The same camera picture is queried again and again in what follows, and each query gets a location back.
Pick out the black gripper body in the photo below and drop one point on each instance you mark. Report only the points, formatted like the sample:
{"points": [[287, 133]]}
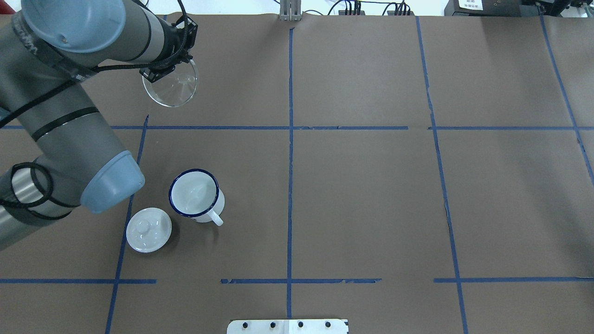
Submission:
{"points": [[160, 73]]}

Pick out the clear plastic funnel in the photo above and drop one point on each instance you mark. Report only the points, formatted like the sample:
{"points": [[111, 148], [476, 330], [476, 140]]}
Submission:
{"points": [[175, 88]]}

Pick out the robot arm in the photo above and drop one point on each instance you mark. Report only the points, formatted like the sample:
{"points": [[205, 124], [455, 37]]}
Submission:
{"points": [[47, 50]]}

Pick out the white enamel mug blue rim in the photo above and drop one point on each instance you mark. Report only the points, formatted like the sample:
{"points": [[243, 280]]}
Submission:
{"points": [[196, 194]]}

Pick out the white ceramic lid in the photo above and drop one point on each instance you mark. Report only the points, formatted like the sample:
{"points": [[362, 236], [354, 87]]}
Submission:
{"points": [[148, 230]]}

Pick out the black computer box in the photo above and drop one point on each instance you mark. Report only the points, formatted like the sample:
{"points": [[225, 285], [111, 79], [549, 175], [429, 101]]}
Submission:
{"points": [[491, 8]]}

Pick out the brown paper table mat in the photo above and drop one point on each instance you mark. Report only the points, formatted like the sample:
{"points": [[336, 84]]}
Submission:
{"points": [[429, 175]]}

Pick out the aluminium frame post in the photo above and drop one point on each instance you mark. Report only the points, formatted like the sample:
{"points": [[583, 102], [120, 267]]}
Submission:
{"points": [[290, 10]]}

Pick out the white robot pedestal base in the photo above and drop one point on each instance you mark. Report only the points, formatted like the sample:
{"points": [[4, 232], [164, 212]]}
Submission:
{"points": [[289, 326]]}

